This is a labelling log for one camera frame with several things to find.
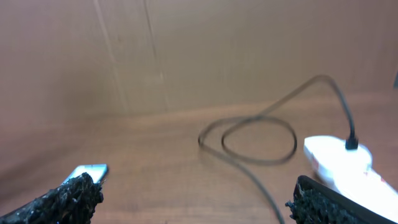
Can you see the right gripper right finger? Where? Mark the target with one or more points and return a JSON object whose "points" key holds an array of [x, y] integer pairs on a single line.
{"points": [[315, 203]]}

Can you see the white power strip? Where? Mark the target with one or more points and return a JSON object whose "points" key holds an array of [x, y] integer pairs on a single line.
{"points": [[368, 189]]}

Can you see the Galaxy smartphone teal screen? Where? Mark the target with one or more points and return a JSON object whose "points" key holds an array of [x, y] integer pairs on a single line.
{"points": [[96, 171]]}

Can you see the white charger plug adapter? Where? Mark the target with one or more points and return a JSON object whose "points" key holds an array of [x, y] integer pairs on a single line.
{"points": [[329, 156]]}

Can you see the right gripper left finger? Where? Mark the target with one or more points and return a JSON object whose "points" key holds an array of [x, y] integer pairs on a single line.
{"points": [[73, 202]]}

